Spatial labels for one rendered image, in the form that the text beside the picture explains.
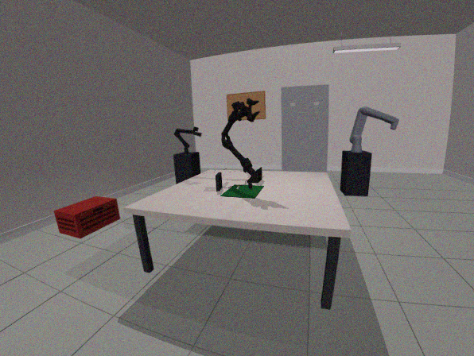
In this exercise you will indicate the green circuit board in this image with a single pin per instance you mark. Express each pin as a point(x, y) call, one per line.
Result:
point(243, 191)

